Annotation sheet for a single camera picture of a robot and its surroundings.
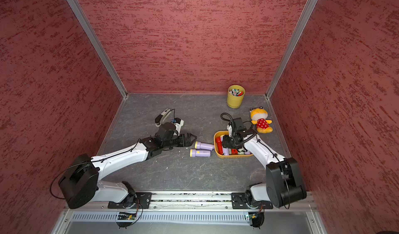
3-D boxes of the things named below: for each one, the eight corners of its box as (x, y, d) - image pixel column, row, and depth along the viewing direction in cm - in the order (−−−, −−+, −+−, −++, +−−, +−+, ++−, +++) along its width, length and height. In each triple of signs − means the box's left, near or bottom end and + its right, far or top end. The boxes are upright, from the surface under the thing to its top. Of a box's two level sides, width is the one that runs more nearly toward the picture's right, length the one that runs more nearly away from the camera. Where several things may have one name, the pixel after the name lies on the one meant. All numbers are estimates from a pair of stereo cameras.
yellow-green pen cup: (226, 110, 114) (229, 96, 102) (225, 99, 121) (227, 84, 109) (242, 110, 114) (246, 96, 102) (239, 99, 121) (243, 85, 110)
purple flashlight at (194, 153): (190, 157, 90) (189, 155, 88) (190, 151, 93) (190, 148, 90) (210, 157, 90) (210, 155, 88) (210, 151, 93) (210, 149, 90)
